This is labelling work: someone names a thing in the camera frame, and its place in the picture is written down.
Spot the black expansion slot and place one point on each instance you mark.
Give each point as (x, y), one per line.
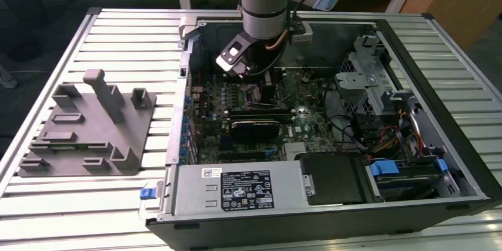
(240, 155)

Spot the grey power supply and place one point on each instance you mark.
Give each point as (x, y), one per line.
(188, 192)

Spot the hard disk in blue carrier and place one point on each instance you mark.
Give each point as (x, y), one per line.
(385, 168)

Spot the blue case latch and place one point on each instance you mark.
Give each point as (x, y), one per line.
(148, 193)

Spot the green motherboard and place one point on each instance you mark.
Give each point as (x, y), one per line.
(318, 121)

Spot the metal disk bay cage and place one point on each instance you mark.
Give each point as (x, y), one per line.
(353, 82)

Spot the black expansion card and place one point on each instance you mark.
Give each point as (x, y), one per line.
(255, 132)

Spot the silver CPU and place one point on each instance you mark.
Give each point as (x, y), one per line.
(255, 93)

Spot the black plastic drive cover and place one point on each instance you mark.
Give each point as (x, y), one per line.
(333, 177)

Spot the silver chipset heat sink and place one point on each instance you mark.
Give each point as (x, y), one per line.
(295, 148)

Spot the thin metal locking lever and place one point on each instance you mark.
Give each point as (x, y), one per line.
(298, 92)

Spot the grey parts rack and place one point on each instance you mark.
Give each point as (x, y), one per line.
(134, 121)

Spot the green RAM stick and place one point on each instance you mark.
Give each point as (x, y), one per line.
(78, 146)

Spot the CPU socket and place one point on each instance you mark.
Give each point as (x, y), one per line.
(246, 95)

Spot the black PC case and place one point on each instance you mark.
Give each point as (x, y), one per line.
(274, 230)

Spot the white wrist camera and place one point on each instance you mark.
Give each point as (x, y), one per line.
(226, 64)

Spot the small grey wrist camera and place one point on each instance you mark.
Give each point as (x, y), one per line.
(303, 37)

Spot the grey metal stand foot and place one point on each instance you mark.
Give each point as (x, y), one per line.
(7, 79)

